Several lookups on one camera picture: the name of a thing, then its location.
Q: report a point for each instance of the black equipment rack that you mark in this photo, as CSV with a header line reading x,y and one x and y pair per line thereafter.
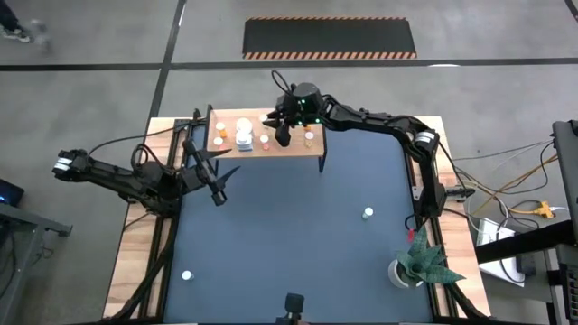
x,y
570,293

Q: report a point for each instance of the white melatonin bottle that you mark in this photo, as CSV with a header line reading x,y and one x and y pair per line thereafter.
x,y
244,124
244,141

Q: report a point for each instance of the dark grey monitor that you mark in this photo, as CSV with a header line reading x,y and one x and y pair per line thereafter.
x,y
569,171

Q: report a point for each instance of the pink pill bottle white cap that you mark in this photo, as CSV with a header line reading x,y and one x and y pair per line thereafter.
x,y
218,141
264,139

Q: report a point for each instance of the white box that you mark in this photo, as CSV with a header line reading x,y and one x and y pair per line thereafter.
x,y
492,234

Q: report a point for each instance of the black device blue light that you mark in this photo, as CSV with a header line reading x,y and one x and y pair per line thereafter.
x,y
11,194

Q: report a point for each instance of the black hazard-striped floor mat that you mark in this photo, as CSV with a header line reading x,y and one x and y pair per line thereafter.
x,y
329,38

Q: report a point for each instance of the black metal table frame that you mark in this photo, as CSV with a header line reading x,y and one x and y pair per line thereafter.
x,y
167,253

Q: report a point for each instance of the grey metal table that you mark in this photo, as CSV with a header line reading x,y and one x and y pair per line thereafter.
x,y
18,221

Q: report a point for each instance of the blue pill bottle white cap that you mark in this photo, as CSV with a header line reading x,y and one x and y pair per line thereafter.
x,y
368,211

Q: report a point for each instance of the person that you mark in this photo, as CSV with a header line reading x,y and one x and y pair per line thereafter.
x,y
9,18

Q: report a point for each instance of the black box-shaped device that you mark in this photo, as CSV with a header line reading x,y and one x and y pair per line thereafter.
x,y
294,304

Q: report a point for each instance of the green snake plant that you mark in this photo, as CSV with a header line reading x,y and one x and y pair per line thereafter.
x,y
424,266

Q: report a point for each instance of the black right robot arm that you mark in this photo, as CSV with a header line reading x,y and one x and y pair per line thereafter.
x,y
375,121

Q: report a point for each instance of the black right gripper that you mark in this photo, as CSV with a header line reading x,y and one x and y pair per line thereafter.
x,y
289,115

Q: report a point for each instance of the black side desk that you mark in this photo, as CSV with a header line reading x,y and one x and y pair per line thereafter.
x,y
524,244

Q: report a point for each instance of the red connector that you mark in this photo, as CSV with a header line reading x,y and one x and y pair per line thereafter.
x,y
411,234

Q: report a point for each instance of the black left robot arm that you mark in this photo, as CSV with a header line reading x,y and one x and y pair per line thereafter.
x,y
113,178

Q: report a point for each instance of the white plant pot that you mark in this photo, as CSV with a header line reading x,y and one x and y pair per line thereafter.
x,y
394,275

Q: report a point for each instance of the blue grey table mat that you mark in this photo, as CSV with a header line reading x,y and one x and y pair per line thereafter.
x,y
293,253

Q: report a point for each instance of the wooden shelf black frame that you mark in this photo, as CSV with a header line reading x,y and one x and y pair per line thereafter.
x,y
289,152

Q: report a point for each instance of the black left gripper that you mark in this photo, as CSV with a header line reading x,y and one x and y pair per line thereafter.
x,y
203,177

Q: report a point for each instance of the yellow power plug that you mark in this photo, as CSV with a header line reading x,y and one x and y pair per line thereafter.
x,y
543,210

